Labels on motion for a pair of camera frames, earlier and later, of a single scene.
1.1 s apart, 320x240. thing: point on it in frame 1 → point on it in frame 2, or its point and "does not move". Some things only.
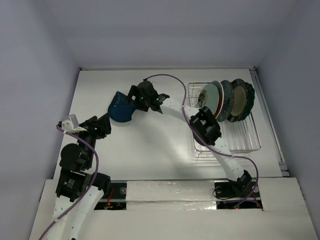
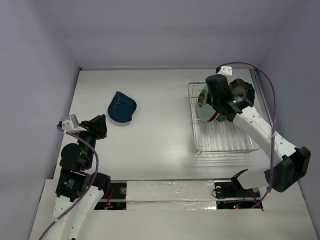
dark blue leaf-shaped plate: [119, 110] does not move
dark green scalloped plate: [250, 100] does not move
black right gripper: [133, 97] → [208, 99]
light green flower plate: [209, 97] does not move
